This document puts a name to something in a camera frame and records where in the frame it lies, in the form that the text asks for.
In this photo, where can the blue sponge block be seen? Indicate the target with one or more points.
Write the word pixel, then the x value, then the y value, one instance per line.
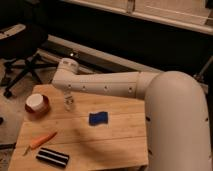
pixel 98 118

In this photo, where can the white lotion bottle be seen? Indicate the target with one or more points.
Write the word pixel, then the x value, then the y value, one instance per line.
pixel 68 100

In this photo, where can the wooden table board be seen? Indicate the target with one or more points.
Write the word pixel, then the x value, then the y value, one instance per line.
pixel 120 143

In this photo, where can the red white bowl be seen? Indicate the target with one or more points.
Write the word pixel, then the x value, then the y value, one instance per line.
pixel 37 104

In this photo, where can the black office chair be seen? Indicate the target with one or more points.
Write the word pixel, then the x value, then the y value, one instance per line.
pixel 18 46

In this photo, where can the orange toy carrot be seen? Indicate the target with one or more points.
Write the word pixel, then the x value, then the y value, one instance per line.
pixel 35 143

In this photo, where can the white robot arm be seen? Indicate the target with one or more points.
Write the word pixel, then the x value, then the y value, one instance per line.
pixel 176 111

